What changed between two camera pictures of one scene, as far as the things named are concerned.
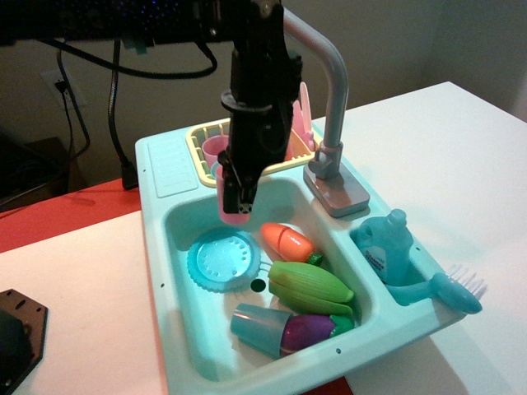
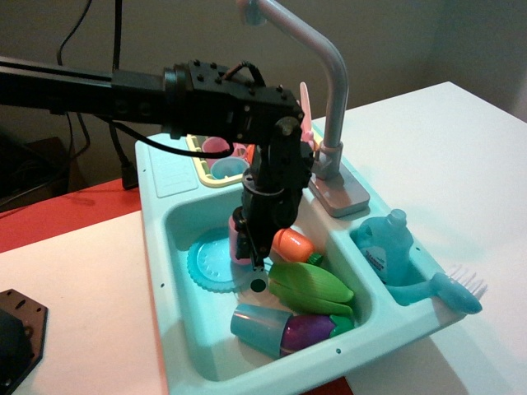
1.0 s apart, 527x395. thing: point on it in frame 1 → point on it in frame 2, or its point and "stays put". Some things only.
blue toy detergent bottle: x=385 y=242 stays put
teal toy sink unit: x=290 y=299 stays put
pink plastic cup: x=229 y=218 → x=234 y=243
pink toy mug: x=212 y=146 stays put
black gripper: x=258 y=140 → x=270 y=199
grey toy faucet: x=333 y=185 stays put
